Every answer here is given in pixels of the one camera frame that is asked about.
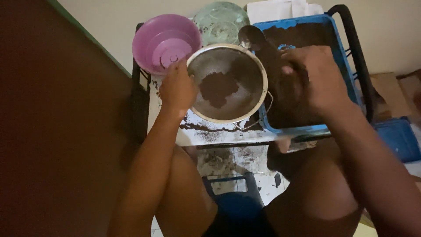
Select person's right hand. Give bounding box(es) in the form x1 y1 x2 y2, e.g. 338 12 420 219
280 45 351 116

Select person's left hand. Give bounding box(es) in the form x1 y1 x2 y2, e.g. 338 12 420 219
159 59 199 114

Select metal spoon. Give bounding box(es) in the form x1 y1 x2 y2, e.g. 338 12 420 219
238 25 290 71

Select round metal mesh sieve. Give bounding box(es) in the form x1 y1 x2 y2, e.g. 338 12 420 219
186 43 274 131

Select brown powder in tray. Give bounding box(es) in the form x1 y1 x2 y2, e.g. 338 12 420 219
259 22 343 129

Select pink plastic bowl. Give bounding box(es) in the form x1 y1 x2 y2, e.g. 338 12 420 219
132 14 202 76

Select brown powder in sieve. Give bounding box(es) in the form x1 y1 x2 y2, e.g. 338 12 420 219
198 72 241 109

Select blue plastic tray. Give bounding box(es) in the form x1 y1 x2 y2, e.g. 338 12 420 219
252 14 363 135

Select white paper sheets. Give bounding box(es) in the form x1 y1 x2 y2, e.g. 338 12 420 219
247 0 325 24

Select brown cardboard box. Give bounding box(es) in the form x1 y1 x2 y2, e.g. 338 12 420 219
369 68 421 123

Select blue plastic container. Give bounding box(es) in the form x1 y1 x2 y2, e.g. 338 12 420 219
373 117 421 164

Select person's right leg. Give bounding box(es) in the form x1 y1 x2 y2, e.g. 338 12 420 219
263 138 363 237

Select person's leg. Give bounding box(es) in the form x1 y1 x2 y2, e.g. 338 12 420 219
263 138 363 237
155 144 218 237

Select person's left leg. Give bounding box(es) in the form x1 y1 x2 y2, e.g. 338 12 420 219
155 144 218 237

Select brown wooden door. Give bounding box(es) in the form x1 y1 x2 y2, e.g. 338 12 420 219
0 0 147 237

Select blue plastic stool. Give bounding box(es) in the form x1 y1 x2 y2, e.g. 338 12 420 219
201 172 266 219

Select person's black shorts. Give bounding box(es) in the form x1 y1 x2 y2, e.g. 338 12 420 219
202 207 280 237

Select black metal table frame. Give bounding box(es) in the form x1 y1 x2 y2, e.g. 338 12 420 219
131 4 376 147

